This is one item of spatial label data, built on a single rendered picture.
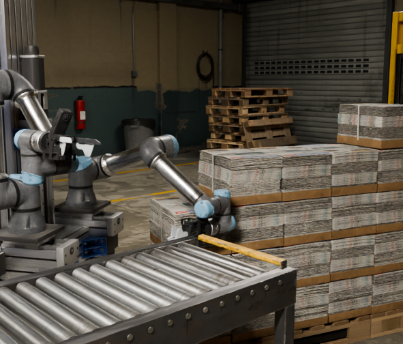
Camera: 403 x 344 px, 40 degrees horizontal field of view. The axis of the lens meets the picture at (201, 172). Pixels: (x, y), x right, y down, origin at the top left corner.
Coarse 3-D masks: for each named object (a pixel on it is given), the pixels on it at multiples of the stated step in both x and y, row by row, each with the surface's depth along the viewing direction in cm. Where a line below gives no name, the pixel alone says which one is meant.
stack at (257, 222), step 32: (160, 224) 272; (256, 224) 269; (288, 224) 276; (320, 224) 284; (352, 224) 292; (288, 256) 278; (320, 256) 286; (352, 256) 296; (320, 288) 290; (352, 288) 298; (256, 320) 277
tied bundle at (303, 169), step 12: (288, 156) 270; (300, 156) 273; (312, 156) 276; (324, 156) 279; (288, 168) 271; (300, 168) 274; (312, 168) 277; (324, 168) 280; (288, 180) 272; (300, 180) 275; (312, 180) 278; (324, 180) 281
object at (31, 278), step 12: (180, 240) 218; (192, 240) 220; (132, 252) 203; (144, 252) 205; (72, 264) 190; (84, 264) 190; (24, 276) 178; (36, 276) 178; (48, 276) 180; (12, 288) 172
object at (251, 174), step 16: (224, 160) 265; (240, 160) 260; (256, 160) 264; (272, 160) 267; (224, 176) 265; (240, 176) 262; (256, 176) 266; (272, 176) 269; (240, 192) 263; (256, 192) 266; (272, 192) 270
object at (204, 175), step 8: (200, 152) 291; (208, 152) 282; (216, 152) 282; (232, 152) 283; (200, 160) 291; (208, 160) 282; (200, 168) 292; (208, 168) 282; (200, 176) 291; (208, 176) 281; (200, 184) 293; (208, 184) 282
